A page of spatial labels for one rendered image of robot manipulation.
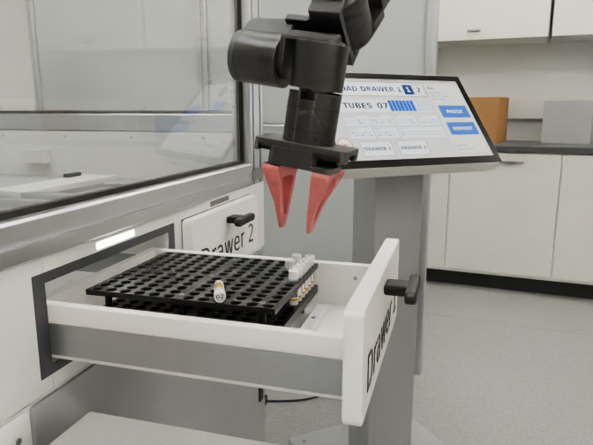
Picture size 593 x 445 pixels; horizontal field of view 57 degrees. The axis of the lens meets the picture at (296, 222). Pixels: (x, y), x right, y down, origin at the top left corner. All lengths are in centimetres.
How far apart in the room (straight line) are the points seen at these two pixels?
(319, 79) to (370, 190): 97
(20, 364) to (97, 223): 18
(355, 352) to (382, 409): 126
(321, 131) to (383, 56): 171
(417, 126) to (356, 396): 110
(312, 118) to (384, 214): 97
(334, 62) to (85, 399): 48
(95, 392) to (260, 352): 27
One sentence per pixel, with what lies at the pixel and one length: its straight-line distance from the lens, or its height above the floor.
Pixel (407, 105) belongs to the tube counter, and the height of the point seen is 111.
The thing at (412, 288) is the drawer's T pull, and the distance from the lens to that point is 59.
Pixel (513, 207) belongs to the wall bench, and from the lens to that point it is 352.
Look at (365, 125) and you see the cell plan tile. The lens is 143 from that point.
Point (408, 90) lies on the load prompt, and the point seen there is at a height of 115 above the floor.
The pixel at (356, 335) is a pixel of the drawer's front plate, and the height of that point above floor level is 91.
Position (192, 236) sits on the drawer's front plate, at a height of 90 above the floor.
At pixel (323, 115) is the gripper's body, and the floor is 109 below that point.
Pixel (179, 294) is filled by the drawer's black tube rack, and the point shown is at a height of 90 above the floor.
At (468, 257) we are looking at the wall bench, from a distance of 360.
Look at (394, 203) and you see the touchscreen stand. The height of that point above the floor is 85.
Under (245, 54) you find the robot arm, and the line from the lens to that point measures 61.
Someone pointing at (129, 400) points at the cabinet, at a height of 71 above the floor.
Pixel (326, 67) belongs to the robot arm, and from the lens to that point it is 57.
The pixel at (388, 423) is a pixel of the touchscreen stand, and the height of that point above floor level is 17.
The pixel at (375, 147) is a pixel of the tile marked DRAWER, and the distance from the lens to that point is 140.
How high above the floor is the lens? 109
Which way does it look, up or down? 11 degrees down
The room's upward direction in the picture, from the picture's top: straight up
